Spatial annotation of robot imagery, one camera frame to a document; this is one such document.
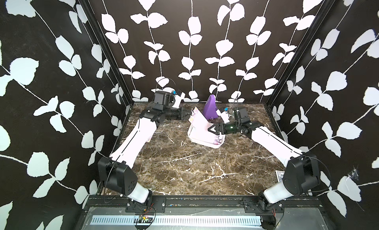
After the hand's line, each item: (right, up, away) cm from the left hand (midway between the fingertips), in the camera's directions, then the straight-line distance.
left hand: (191, 111), depth 76 cm
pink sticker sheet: (+4, -4, +6) cm, 8 cm away
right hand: (+11, -9, +6) cm, 15 cm away
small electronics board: (-23, -52, -5) cm, 58 cm away
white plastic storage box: (+7, -16, +19) cm, 26 cm away
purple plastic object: (+12, +3, +27) cm, 30 cm away
